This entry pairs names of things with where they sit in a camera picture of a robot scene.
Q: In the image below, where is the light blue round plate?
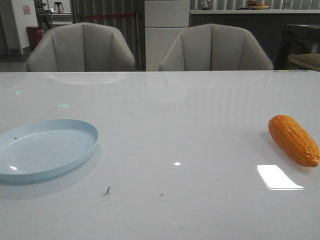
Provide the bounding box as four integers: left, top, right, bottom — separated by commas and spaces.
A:
0, 119, 99, 183

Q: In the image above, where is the orange toy corn cob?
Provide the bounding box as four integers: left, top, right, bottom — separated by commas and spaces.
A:
268, 115, 320, 168

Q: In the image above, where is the right beige upholstered chair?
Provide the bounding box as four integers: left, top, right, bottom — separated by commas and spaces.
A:
158, 23, 273, 72

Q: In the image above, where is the beige upholstered chair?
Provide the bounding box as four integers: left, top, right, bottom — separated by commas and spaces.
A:
26, 22, 136, 72
158, 23, 273, 72

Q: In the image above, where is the white cabinet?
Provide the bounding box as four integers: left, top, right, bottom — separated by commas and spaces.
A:
144, 0, 190, 72

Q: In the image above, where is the left beige upholstered chair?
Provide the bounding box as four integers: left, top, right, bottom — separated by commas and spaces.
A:
26, 22, 136, 72

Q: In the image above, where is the grey counter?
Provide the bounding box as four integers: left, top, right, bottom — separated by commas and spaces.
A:
188, 9, 320, 70

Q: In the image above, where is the fruit bowl on counter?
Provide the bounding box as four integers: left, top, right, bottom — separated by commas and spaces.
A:
246, 0, 270, 10

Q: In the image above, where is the red bin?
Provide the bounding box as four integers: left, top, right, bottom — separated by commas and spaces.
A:
26, 26, 42, 51

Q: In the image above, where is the tan cushion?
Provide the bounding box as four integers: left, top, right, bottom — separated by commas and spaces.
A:
287, 53, 320, 72

